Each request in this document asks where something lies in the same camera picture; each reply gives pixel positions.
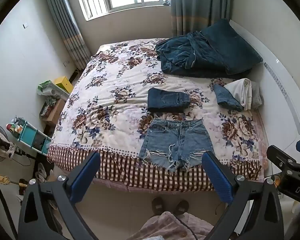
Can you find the pair of white shoes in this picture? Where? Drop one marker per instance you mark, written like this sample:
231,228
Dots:
42,172

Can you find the white wall switch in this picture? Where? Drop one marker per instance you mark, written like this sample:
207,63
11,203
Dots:
25,25

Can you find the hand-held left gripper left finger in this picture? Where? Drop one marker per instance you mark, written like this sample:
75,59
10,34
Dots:
86,177

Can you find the yellow box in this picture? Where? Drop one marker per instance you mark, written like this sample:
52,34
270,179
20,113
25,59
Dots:
64,83

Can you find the person's brown slipper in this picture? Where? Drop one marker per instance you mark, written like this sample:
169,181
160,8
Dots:
182,206
158,205

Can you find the dark blue pillow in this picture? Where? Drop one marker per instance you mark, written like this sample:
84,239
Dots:
230,45

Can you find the light blue ripped denim shorts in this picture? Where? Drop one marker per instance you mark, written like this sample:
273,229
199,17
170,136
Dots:
176,143

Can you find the small folded blue denim garment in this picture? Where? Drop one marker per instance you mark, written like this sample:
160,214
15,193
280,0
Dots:
226,97

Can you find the white standing fan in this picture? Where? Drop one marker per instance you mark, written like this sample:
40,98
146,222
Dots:
0,142

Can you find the green plastic bag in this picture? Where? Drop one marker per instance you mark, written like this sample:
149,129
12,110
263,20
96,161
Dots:
45,85

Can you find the bed with floral bedspread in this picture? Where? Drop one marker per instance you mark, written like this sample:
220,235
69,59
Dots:
110,100

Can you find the white bed headboard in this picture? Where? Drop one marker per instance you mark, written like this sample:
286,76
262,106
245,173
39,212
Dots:
280,85

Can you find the person's pink fleece robe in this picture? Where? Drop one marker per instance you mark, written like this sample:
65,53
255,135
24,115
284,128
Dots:
165,227

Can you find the cardboard box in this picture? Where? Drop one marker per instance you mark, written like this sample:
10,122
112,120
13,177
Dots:
53,110

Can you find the dark object on windowsill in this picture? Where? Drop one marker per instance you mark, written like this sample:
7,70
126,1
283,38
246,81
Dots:
167,2

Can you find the folded grey garment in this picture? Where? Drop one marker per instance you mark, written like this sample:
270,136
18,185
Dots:
257,97

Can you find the wall socket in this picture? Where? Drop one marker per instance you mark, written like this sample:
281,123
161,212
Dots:
67,62

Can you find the folded dark blue jeans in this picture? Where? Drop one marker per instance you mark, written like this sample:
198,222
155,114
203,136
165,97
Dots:
168,100

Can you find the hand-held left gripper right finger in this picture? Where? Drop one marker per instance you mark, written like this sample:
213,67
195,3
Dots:
218,180

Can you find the grey striped curtain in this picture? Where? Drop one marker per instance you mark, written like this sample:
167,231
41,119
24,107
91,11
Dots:
197,5
67,25

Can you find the teal storage rack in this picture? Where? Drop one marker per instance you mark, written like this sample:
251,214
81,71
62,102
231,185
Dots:
32,136

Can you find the folded white garment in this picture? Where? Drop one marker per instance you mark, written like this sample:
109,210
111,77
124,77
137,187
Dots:
241,92

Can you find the dark blue velvet blanket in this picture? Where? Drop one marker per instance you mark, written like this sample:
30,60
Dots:
190,56

